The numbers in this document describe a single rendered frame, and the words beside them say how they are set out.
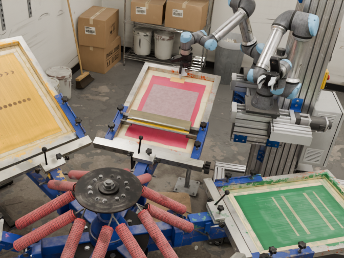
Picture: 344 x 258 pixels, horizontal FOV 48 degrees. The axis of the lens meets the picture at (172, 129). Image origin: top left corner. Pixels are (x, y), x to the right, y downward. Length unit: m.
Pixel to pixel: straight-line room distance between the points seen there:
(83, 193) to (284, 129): 1.42
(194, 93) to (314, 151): 0.98
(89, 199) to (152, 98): 1.22
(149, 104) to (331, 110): 1.26
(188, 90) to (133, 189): 1.22
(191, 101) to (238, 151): 1.77
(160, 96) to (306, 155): 1.17
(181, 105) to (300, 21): 0.94
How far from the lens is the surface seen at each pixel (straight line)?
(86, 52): 5.82
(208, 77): 2.86
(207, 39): 2.66
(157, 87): 2.82
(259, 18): 5.95
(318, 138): 2.98
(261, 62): 2.32
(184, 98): 2.74
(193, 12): 5.55
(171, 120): 2.46
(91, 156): 4.12
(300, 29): 2.40
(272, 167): 3.14
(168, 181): 3.82
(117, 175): 1.83
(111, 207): 1.68
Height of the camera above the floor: 2.49
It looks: 33 degrees down
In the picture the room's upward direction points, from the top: 5 degrees clockwise
